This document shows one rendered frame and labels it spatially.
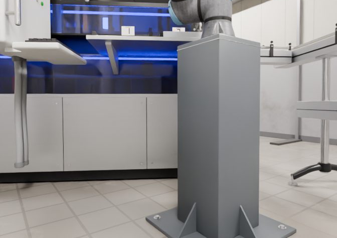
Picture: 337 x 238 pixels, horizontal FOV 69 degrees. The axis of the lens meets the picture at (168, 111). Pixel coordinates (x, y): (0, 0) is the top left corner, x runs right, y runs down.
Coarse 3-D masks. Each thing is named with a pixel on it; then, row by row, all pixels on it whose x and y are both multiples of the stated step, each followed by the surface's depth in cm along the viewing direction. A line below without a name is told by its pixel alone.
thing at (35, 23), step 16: (0, 0) 104; (32, 0) 130; (48, 0) 150; (0, 16) 105; (32, 16) 130; (48, 16) 150; (0, 32) 105; (16, 32) 115; (32, 32) 130; (48, 32) 150; (0, 48) 117
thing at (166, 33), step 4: (164, 32) 129; (168, 32) 129; (172, 32) 129; (176, 32) 129; (180, 32) 129; (184, 32) 130; (188, 32) 130; (192, 32) 130; (196, 32) 130; (200, 32) 130; (164, 36) 129; (168, 36) 129; (172, 36) 129; (176, 36) 129; (180, 36) 130; (184, 36) 130; (188, 36) 130; (192, 36) 130; (196, 36) 130; (200, 36) 130
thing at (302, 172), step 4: (316, 164) 163; (320, 164) 162; (324, 164) 160; (328, 164) 160; (332, 164) 163; (304, 168) 162; (308, 168) 161; (312, 168) 161; (316, 168) 161; (320, 168) 161; (324, 168) 160; (328, 168) 159; (332, 168) 162; (336, 168) 162; (296, 172) 161; (300, 172) 160; (304, 172) 160; (308, 172) 161; (292, 176) 161; (296, 176) 160; (300, 176) 160; (292, 180) 161; (288, 184) 161; (292, 184) 159; (296, 184) 159
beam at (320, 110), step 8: (304, 104) 177; (312, 104) 169; (320, 104) 161; (328, 104) 154; (336, 104) 147; (304, 112) 177; (312, 112) 169; (320, 112) 161; (328, 112) 154; (336, 112) 147; (336, 120) 147
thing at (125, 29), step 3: (123, 27) 163; (126, 27) 163; (129, 27) 164; (132, 27) 164; (123, 30) 163; (126, 30) 163; (132, 30) 164; (123, 33) 163; (126, 33) 164; (132, 33) 164
